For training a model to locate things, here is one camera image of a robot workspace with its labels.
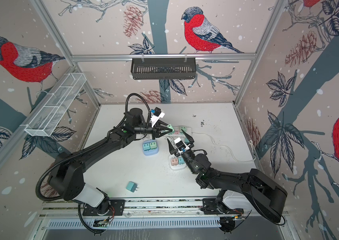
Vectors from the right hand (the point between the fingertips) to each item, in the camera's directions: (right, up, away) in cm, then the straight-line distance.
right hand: (175, 136), depth 73 cm
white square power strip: (+1, -20, +12) cm, 23 cm away
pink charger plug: (0, -16, +8) cm, 18 cm away
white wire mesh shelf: (-64, +7, -2) cm, 64 cm away
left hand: (-3, +4, -1) cm, 5 cm away
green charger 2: (-14, -8, +16) cm, 23 cm away
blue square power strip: (-15, -13, +19) cm, 27 cm away
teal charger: (-18, -9, +15) cm, 25 cm away
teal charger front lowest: (-23, -28, +5) cm, 37 cm away
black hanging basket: (-11, +45, +33) cm, 57 cm away
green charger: (-3, +5, -1) cm, 5 cm away
